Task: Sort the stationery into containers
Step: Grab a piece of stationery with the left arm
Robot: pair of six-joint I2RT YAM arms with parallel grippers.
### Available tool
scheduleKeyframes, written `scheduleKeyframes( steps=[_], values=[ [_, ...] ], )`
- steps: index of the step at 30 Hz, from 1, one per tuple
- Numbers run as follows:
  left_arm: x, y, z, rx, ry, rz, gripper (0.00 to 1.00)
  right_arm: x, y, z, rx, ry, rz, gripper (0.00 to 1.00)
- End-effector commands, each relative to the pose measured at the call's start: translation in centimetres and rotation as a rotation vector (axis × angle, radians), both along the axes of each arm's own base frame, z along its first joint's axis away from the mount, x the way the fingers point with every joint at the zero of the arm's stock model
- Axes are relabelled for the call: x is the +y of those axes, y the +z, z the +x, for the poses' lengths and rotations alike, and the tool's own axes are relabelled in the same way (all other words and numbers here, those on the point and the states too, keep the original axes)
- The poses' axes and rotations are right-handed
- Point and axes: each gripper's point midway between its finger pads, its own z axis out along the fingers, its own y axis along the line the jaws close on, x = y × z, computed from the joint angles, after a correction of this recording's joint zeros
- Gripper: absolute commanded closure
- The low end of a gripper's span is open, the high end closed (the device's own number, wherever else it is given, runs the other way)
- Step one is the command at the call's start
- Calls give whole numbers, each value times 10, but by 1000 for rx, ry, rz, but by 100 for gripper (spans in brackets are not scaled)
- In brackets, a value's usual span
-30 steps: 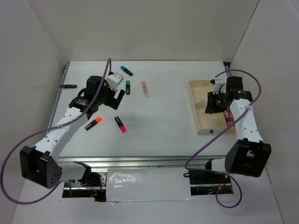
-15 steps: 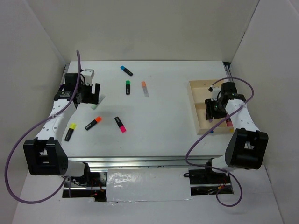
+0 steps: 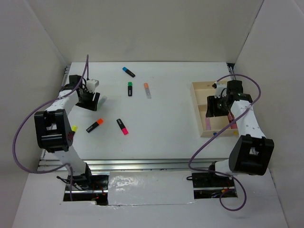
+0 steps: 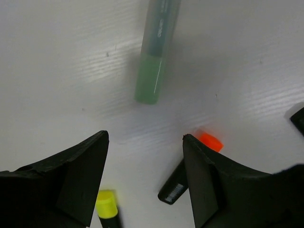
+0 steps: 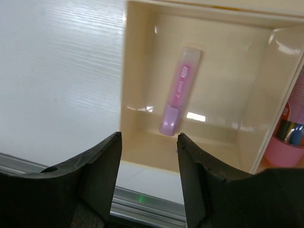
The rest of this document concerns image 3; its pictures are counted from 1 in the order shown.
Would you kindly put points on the pastel lilac highlighter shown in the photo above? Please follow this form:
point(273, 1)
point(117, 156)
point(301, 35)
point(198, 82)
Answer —
point(207, 122)

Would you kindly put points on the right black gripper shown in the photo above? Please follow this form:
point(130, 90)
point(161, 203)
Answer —
point(211, 102)

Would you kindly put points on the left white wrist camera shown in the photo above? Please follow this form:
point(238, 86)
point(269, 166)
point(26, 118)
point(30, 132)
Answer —
point(91, 85)

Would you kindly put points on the green cap black highlighter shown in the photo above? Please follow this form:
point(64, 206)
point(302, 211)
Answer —
point(130, 89)

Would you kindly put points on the white front cover plate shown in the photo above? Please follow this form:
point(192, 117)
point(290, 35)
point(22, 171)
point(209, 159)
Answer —
point(150, 188)

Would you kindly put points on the pastel orange cap highlighter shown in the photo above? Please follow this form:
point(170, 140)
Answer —
point(147, 90)

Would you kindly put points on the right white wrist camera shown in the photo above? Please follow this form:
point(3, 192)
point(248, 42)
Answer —
point(220, 89)

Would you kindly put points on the yellow cap black highlighter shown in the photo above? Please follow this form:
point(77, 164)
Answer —
point(74, 128)

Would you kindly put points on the pink cap black highlighter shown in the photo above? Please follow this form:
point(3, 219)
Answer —
point(122, 126)

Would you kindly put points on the wooden compartment tray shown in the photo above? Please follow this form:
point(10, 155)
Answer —
point(199, 92)

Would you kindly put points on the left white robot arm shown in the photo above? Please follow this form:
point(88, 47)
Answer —
point(54, 132)

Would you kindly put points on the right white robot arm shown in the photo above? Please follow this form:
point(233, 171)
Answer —
point(252, 152)

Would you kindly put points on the orange cap black highlighter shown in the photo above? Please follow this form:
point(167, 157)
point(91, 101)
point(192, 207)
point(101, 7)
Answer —
point(94, 125)

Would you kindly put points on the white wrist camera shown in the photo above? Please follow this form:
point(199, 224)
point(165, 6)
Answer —
point(91, 85)
point(220, 89)

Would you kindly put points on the pastel green highlighter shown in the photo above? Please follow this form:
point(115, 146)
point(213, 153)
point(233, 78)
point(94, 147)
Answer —
point(101, 101)

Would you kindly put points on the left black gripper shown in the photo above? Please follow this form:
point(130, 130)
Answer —
point(91, 105)

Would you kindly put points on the blue cap black highlighter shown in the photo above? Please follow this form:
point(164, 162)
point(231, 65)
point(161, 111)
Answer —
point(130, 73)

